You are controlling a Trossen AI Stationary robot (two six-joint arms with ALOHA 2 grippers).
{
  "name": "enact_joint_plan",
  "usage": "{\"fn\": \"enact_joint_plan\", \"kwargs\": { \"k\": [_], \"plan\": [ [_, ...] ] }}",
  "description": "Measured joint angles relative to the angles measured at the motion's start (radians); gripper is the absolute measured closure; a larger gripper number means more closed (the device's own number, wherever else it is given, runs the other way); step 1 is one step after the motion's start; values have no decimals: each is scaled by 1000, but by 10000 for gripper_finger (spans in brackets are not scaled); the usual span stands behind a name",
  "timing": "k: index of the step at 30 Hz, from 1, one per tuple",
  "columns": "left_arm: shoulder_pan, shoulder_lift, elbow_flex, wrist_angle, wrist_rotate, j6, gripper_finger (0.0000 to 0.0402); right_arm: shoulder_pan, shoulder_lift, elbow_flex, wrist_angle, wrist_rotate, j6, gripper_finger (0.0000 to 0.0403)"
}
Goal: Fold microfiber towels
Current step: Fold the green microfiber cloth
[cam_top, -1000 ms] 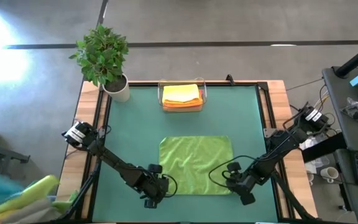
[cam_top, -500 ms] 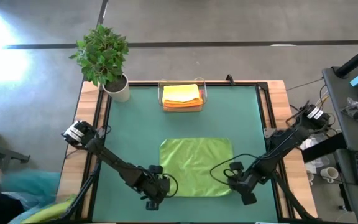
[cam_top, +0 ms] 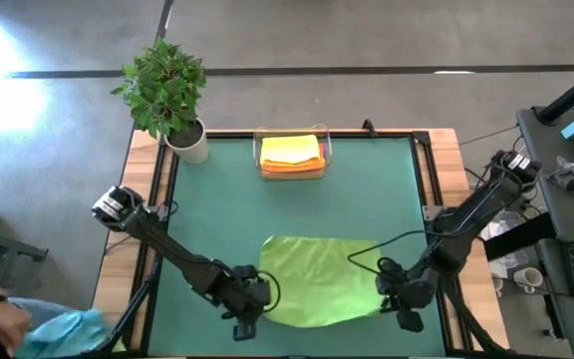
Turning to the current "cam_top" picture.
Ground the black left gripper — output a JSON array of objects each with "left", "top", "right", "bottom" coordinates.
[{"left": 214, "top": 263, "right": 273, "bottom": 326}]

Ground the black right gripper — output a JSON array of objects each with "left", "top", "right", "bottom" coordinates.
[{"left": 375, "top": 256, "right": 440, "bottom": 316}]

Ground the green microfiber towel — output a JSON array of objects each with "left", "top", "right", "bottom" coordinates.
[{"left": 258, "top": 234, "right": 387, "bottom": 330}]

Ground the orange microfiber towel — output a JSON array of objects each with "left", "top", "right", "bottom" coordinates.
[
  {"left": 261, "top": 170, "right": 326, "bottom": 180},
  {"left": 260, "top": 157, "right": 329, "bottom": 175}
]

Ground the yellow microfiber towel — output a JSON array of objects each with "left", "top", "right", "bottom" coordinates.
[{"left": 259, "top": 134, "right": 324, "bottom": 168}]

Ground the dark green table mat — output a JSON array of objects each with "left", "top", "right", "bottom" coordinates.
[{"left": 147, "top": 137, "right": 447, "bottom": 358}]

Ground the white plastic bag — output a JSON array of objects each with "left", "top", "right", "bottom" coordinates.
[{"left": 485, "top": 213, "right": 531, "bottom": 270}]

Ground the white mug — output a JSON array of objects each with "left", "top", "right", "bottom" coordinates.
[{"left": 512, "top": 266, "right": 545, "bottom": 295}]

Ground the black flat bar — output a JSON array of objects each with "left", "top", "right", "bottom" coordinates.
[{"left": 483, "top": 212, "right": 558, "bottom": 262}]

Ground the clear plastic bin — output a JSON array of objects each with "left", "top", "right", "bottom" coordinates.
[{"left": 252, "top": 124, "right": 333, "bottom": 181}]

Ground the white plant pot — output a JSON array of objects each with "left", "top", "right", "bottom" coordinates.
[{"left": 163, "top": 117, "right": 209, "bottom": 165}]

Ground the light blue cloth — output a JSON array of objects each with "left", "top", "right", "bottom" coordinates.
[{"left": 15, "top": 307, "right": 112, "bottom": 359}]

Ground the clear plastic bag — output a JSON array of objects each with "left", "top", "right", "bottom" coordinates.
[{"left": 548, "top": 155, "right": 574, "bottom": 200}]

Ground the green leafy plant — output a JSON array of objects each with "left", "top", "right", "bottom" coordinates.
[{"left": 111, "top": 38, "right": 207, "bottom": 140}]

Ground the person's hand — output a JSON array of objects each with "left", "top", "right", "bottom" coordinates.
[{"left": 0, "top": 298, "right": 34, "bottom": 358}]

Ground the black pole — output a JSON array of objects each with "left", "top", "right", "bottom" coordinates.
[{"left": 537, "top": 62, "right": 574, "bottom": 126}]

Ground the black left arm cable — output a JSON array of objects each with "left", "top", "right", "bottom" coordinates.
[{"left": 255, "top": 269, "right": 283, "bottom": 314}]

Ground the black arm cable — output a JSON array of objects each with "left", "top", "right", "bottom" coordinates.
[
  {"left": 346, "top": 228, "right": 447, "bottom": 276},
  {"left": 255, "top": 269, "right": 283, "bottom": 314}
]

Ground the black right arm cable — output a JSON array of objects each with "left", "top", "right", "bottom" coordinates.
[{"left": 346, "top": 228, "right": 447, "bottom": 276}]

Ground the black metal table frame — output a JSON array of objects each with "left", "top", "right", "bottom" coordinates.
[{"left": 82, "top": 128, "right": 512, "bottom": 359}]

